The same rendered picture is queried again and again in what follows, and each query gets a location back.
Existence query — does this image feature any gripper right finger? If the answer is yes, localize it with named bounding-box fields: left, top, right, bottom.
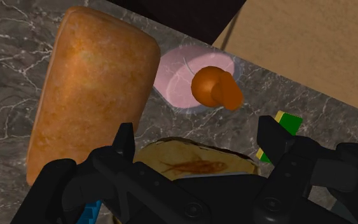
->
left=252, top=115, right=358, bottom=224

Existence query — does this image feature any pink round plate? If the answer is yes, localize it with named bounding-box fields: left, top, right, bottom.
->
left=153, top=45, right=236, bottom=109

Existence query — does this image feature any orange-brown mushroom-shaped object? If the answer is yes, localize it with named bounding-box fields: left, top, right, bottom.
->
left=191, top=66, right=244, bottom=111

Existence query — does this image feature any green and yellow block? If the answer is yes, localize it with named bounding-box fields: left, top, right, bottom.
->
left=256, top=110, right=304, bottom=164

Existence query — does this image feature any tan stone with fish fossil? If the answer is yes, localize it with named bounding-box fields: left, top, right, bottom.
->
left=132, top=137, right=259, bottom=181

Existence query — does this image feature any blue ridged object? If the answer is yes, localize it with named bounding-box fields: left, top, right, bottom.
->
left=74, top=199, right=102, bottom=224

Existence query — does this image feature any orange-brown bread loaf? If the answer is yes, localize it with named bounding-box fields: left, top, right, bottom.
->
left=25, top=6, right=162, bottom=186

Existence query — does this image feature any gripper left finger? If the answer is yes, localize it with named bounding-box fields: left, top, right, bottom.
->
left=10, top=122, right=212, bottom=224

